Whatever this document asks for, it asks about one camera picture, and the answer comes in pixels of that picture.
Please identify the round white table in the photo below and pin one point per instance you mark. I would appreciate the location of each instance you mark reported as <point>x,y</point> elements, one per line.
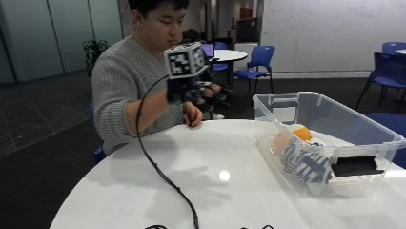
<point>228,55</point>

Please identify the clear plastic storage bin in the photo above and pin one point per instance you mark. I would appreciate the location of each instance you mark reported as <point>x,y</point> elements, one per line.
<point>330,127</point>

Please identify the green potted plant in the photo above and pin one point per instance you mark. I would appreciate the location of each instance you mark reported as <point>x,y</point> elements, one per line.
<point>93,51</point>

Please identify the person in grey sweater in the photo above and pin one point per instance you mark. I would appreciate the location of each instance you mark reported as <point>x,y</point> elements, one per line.
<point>122,79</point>

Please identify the blue chair under person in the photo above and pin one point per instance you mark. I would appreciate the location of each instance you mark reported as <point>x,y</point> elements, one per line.
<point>97,152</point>

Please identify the orange toy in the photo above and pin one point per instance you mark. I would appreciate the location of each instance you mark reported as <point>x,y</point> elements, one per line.
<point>302,133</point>

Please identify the white cube with black markers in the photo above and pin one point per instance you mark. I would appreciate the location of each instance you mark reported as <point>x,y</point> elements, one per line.
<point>185,60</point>

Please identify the black cabinet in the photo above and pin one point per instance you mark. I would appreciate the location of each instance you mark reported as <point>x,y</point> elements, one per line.
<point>248,30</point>

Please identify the blue chair with black legs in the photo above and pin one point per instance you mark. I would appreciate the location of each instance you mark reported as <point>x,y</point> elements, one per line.
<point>389,73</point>
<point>393,47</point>
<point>256,63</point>
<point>218,57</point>

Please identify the black flat object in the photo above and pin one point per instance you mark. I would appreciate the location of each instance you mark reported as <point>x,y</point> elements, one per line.
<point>355,166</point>

